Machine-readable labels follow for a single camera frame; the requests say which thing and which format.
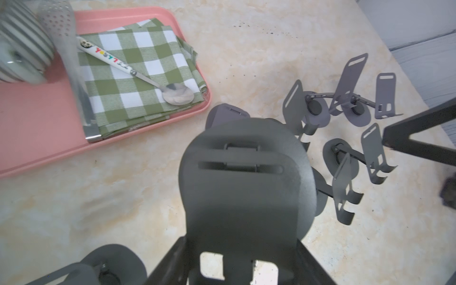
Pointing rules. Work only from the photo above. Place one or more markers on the pink tray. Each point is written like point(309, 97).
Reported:
point(40, 124)

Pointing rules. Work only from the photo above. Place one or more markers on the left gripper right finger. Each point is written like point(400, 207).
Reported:
point(307, 270)

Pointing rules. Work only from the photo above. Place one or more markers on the green checkered cloth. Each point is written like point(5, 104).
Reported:
point(123, 103)

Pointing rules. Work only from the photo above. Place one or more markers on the white handled spoon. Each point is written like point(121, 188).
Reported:
point(175, 94)

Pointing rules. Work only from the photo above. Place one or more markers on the dark green phone stand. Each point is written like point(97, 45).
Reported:
point(296, 115)
point(241, 183)
point(111, 264)
point(340, 191)
point(372, 155)

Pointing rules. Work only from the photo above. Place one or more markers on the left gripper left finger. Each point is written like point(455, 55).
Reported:
point(173, 269)

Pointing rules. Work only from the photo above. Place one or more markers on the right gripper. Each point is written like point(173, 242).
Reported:
point(407, 136)

